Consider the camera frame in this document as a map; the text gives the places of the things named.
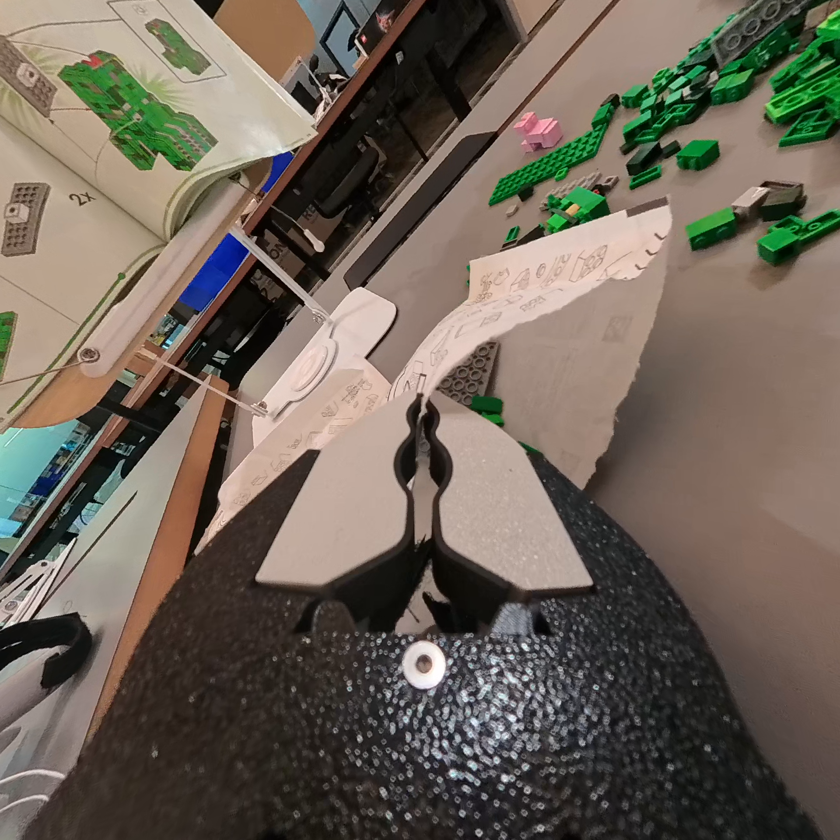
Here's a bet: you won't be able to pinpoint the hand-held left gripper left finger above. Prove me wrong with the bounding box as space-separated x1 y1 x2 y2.
253 398 424 595

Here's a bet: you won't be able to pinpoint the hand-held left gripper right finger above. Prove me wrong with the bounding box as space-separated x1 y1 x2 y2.
423 399 596 596

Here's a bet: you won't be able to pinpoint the white paper bag brick print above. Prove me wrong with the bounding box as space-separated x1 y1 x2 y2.
197 193 675 559

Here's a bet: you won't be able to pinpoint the wooden book stand white base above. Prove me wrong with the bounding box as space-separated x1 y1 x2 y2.
0 0 399 435

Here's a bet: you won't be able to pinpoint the pile of green bricks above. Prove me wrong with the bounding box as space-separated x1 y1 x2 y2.
489 0 840 266

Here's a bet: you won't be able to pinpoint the brick building instruction booklet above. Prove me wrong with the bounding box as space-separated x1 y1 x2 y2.
0 0 320 424

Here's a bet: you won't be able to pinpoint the adjacent grey desk wooden edge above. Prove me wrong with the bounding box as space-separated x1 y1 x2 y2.
0 374 231 729

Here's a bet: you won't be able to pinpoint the grey studded plate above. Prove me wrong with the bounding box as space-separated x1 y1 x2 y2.
435 341 501 411

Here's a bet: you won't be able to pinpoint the white flat stand parts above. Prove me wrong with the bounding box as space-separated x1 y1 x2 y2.
0 538 76 624

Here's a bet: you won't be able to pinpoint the black office chair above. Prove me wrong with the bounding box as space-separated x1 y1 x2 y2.
322 140 389 221

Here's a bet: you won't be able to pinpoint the large flat green plate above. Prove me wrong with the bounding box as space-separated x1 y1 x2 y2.
489 120 609 207

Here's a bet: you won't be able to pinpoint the pink brick piece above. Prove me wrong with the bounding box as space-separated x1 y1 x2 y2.
513 110 564 154

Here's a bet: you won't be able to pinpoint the black desk cable cover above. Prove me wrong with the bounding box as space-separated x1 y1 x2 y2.
343 130 497 291

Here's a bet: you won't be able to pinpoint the white cable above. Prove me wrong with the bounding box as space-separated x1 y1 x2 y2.
0 764 67 811

